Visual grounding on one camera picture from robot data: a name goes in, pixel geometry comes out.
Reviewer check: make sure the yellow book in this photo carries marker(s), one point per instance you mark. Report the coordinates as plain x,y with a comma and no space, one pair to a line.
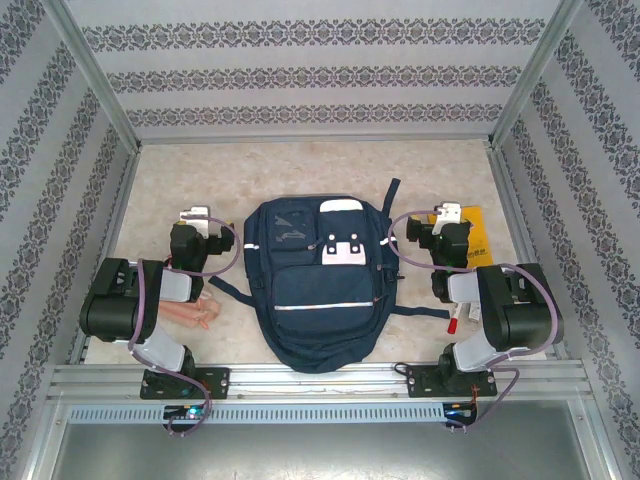
482,235

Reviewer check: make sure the pink pencil case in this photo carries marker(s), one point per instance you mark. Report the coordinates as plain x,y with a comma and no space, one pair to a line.
195,312

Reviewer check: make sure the red capped white marker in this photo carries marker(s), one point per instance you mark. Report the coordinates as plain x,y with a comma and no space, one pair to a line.
454,322

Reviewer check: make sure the navy blue backpack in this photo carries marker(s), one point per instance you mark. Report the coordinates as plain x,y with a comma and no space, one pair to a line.
320,310

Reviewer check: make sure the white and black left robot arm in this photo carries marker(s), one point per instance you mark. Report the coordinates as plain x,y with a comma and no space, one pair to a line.
110,310

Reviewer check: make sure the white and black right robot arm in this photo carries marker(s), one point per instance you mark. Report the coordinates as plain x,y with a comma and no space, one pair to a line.
525,320

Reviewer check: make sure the grey metal shelf panel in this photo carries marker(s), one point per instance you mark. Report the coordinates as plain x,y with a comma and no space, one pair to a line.
320,455

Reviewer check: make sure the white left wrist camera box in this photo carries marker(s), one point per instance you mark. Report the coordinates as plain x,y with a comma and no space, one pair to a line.
197,212

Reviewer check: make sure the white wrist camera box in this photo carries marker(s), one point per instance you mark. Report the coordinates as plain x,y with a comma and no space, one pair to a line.
450,210
197,212

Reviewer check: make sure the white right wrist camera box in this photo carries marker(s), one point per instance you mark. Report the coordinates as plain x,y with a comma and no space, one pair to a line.
450,210

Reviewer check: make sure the aluminium table side rail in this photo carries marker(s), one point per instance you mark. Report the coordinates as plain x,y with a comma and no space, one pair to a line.
510,200
116,225

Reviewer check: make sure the aluminium table back rail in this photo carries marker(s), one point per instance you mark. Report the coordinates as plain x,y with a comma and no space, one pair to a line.
200,138

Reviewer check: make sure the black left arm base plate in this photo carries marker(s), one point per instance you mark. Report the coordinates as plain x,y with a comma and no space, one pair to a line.
215,382

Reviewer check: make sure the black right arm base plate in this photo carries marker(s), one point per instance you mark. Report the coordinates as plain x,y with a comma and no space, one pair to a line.
420,382

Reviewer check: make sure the aluminium mounting rail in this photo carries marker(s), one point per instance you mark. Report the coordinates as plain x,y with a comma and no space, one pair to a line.
320,380

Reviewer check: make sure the aluminium frame post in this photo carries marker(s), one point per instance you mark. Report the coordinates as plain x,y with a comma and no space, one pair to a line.
532,75
96,75

